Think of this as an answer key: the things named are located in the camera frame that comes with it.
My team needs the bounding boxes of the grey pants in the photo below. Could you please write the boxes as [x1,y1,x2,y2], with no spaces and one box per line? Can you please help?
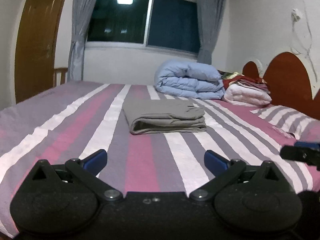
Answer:
[123,99,207,135]

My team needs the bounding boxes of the striped pillow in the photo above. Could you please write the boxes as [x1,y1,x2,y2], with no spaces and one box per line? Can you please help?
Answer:
[251,105,319,140]

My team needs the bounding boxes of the striped pink bed sheet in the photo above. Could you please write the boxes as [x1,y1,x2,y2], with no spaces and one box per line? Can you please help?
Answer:
[1,82,319,237]

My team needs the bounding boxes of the red wooden headboard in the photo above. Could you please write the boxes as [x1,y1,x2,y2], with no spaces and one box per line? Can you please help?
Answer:
[241,51,320,120]

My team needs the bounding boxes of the folded pink white blanket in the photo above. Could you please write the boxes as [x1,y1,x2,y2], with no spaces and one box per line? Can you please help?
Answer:
[223,84,272,107]

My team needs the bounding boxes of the folded dark red clothes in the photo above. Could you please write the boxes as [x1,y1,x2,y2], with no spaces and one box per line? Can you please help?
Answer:
[219,70,271,94]

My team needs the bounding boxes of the folded light blue duvet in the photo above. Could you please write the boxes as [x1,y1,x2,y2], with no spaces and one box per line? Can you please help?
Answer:
[155,60,225,100]

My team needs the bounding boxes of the wooden chair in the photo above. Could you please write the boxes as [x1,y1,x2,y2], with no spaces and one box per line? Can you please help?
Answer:
[54,67,68,87]

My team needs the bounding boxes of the brown wooden door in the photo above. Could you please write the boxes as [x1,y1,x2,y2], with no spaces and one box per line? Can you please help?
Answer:
[14,0,65,103]

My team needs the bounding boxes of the dark glass window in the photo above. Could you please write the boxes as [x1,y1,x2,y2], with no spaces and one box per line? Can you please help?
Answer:
[87,0,200,54]

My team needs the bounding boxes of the grey right curtain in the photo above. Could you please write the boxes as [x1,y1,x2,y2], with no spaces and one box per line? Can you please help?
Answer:
[197,0,226,64]

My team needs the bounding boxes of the grey curtain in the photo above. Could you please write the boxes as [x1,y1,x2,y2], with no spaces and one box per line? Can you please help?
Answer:
[67,0,97,81]
[197,0,226,64]

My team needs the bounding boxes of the grey left curtain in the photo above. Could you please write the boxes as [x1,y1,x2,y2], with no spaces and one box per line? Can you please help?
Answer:
[67,0,97,81]

